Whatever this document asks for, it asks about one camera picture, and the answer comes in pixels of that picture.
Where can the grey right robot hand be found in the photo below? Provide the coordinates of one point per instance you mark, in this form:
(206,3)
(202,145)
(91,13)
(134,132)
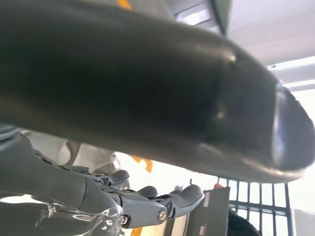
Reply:
(123,81)

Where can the yellow workbench marking tape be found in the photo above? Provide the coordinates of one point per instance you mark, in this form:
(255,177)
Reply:
(147,166)

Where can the person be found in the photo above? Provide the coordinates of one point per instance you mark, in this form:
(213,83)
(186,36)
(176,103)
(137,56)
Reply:
(242,226)

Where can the ceiling light strip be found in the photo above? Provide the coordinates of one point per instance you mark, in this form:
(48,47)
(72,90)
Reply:
(302,83)
(295,62)

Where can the black window frame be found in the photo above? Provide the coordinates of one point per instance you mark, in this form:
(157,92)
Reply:
(288,208)

